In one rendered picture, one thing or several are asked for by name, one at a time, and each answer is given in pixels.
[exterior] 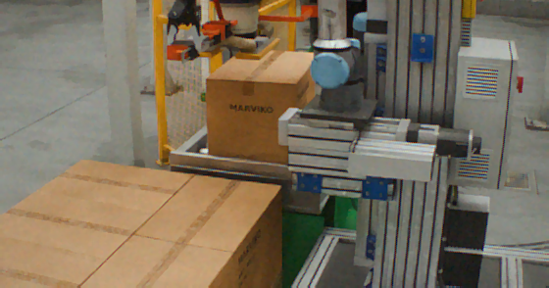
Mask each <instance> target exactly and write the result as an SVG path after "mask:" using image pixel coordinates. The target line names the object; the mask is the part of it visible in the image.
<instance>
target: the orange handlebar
mask: <svg viewBox="0 0 549 288"><path fill-rule="evenodd" d="M312 14H313V9H308V10H307V11H306V12H305V13H304V14H302V15H301V16H300V17H288V16H266V15H259V21H268V22H290V23H302V22H304V21H305V20H307V19H308V18H309V17H310V16H311V15H312ZM201 32H203V34H204V35H209V36H210V40H213V39H214V35H216V34H219V33H222V31H221V30H220V29H217V30H210V29H209V28H208V29H206V30H202V31H201ZM181 51H184V50H172V51H171V54H172V55H173V56H174V57H181Z"/></svg>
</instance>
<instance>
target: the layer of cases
mask: <svg viewBox="0 0 549 288"><path fill-rule="evenodd" d="M281 190H282V185H275V184H267V183H259V182H250V181H242V180H233V179H224V178H216V177H209V176H200V175H197V174H192V173H183V172H175V171H166V170H159V169H151V168H136V167H128V166H127V165H121V164H113V163H105V162H97V161H90V160H81V161H79V163H77V164H76V165H74V166H72V167H71V168H70V169H68V170H67V171H65V172H63V173H62V174H60V175H58V176H57V177H55V178H53V180H51V181H50V182H48V183H47V184H45V186H43V187H41V188H40V189H38V191H36V192H35V193H31V194H30V195H29V196H28V197H26V198H25V199H24V200H22V201H21V202H19V203H18V204H17V205H16V206H14V207H12V208H11V209H10V210H8V211H7V212H5V213H4V214H2V215H1V216H0V288H269V287H270V285H271V284H272V283H273V281H274V279H275V277H276V275H277V273H278V271H279V270H280V268H281Z"/></svg>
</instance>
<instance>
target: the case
mask: <svg viewBox="0 0 549 288"><path fill-rule="evenodd" d="M313 59H314V53H308V52H288V51H270V52H269V53H268V54H267V55H265V56H264V57H263V58H262V59H261V60H246V59H235V56H233V57H232V58H231V59H230V60H228V61H227V62H226V64H223V65H222V66H221V67H220V68H218V69H217V70H216V71H215V72H213V73H212V74H211V75H209V76H208V77H207V78H206V104H207V130H208V155H213V156H221V157H230V158H239V159H248V160H257V161H267V162H276V163H286V164H288V146H283V145H278V119H279V118H280V117H282V115H283V114H284V113H285V112H286V111H287V110H288V109H289V108H293V109H298V110H303V109H304V107H306V106H307V105H308V104H309V103H310V102H311V101H312V100H313V99H314V97H315V90H316V83H315V82H314V80H313V78H312V76H311V64H312V61H313Z"/></svg>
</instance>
